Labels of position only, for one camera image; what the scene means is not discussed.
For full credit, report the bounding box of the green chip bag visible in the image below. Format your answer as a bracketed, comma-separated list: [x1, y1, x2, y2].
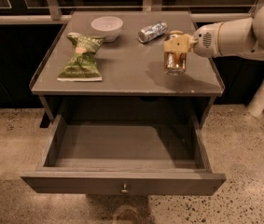
[57, 32, 104, 82]

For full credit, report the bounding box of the silver blue can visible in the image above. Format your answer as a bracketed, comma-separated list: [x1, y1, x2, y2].
[138, 21, 168, 44]

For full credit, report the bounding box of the orange soda can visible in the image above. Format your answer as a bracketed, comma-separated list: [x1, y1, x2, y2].
[164, 31, 187, 76]

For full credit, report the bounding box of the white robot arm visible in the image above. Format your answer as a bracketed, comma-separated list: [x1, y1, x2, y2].
[163, 6, 264, 117]

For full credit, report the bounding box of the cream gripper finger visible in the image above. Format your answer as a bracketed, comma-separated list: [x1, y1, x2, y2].
[164, 35, 190, 53]

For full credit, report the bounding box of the grey open top drawer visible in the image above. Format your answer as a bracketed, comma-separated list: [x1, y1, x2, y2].
[21, 114, 226, 195]

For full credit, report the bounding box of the white bowl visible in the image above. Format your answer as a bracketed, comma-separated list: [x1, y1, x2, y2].
[91, 16, 123, 43]

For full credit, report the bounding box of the grey cabinet counter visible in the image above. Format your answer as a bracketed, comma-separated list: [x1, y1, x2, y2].
[30, 11, 224, 121]

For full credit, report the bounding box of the metal drawer knob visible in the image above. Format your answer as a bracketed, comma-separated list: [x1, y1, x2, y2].
[120, 183, 130, 195]

